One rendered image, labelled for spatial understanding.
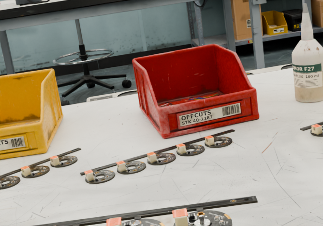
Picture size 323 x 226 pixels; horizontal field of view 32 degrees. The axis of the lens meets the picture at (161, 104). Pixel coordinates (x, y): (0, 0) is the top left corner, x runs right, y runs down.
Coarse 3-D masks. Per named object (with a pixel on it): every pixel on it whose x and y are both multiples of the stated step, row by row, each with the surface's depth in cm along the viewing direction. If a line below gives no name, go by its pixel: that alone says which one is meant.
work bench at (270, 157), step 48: (288, 96) 61; (96, 144) 54; (144, 144) 52; (240, 144) 49; (288, 144) 47; (0, 192) 46; (48, 192) 45; (96, 192) 43; (144, 192) 42; (192, 192) 41; (240, 192) 40; (288, 192) 39
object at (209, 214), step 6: (204, 210) 25; (210, 210) 25; (192, 216) 24; (198, 216) 24; (204, 216) 24; (210, 216) 24; (216, 216) 24; (222, 216) 24; (228, 216) 24; (192, 222) 24; (216, 222) 23; (222, 222) 23; (228, 222) 23
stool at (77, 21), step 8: (80, 32) 369; (80, 40) 370; (80, 48) 371; (64, 56) 387; (104, 56) 361; (56, 64) 364; (64, 64) 358; (72, 64) 356; (88, 72) 377; (72, 80) 381; (80, 80) 374; (96, 80) 370; (72, 88) 363; (112, 88) 360; (64, 96) 357; (64, 104) 357
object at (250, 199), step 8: (224, 200) 25; (232, 200) 25; (240, 200) 25; (248, 200) 25; (256, 200) 25; (160, 208) 25; (168, 208) 25; (176, 208) 25; (192, 208) 25; (200, 208) 25; (208, 208) 25; (104, 216) 25; (112, 216) 25; (120, 216) 25; (128, 216) 25; (136, 216) 25; (144, 216) 25; (152, 216) 25; (48, 224) 26; (56, 224) 25; (64, 224) 25; (72, 224) 25; (80, 224) 25; (88, 224) 25; (96, 224) 25
